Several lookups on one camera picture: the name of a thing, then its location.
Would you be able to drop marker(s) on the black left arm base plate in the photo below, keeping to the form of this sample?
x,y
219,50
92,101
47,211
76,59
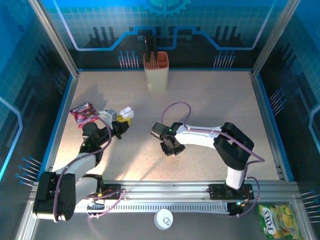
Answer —
x,y
112,192

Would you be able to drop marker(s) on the black flat utensil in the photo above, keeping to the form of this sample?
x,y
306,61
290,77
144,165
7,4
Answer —
x,y
147,50
154,50

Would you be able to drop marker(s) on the purple candy packet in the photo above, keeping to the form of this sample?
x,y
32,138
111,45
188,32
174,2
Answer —
x,y
82,113

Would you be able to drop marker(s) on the white round can lid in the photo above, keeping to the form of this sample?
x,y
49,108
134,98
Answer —
x,y
160,217

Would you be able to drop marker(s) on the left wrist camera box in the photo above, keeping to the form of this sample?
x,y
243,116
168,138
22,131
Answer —
x,y
110,115

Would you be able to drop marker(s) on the beige utensil holder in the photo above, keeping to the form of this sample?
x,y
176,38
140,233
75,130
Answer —
x,y
157,80

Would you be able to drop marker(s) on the light blue earbud charging case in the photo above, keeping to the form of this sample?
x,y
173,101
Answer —
x,y
128,113

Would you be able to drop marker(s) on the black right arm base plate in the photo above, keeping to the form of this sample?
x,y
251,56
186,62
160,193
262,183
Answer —
x,y
217,192

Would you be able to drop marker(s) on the aluminium frame post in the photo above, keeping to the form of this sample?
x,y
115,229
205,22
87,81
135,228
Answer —
x,y
274,37
53,37

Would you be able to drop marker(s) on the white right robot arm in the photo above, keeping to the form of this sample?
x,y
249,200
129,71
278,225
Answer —
x,y
200,137

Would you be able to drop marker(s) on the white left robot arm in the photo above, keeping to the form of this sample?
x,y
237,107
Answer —
x,y
75,165

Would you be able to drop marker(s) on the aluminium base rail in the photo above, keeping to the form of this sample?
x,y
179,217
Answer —
x,y
162,190

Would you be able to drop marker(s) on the green yellow snack bag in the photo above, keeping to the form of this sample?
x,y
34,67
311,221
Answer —
x,y
280,222

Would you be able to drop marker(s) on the aluminium side rail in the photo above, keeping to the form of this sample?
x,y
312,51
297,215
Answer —
x,y
270,120
63,120

